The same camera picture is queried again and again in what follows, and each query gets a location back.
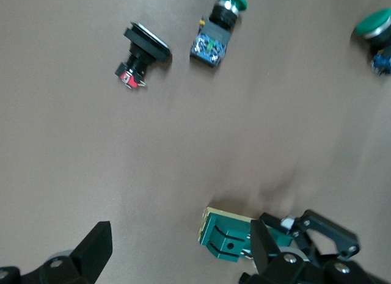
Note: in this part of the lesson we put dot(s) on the green load switch white toggle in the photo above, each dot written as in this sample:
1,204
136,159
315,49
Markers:
226,235

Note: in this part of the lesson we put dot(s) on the green mushroom push button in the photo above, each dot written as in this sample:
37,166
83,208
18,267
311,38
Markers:
210,42
374,24

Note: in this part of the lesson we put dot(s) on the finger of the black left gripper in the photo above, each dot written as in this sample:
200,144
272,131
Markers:
333,235

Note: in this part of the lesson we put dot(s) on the brown table cover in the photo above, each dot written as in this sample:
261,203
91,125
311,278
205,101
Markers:
91,143

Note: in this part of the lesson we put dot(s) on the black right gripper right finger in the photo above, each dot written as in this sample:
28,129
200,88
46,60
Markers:
265,253

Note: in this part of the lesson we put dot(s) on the black square button red base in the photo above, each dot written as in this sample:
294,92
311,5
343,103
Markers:
143,49

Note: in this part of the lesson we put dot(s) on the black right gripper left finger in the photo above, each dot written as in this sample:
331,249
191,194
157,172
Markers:
88,256

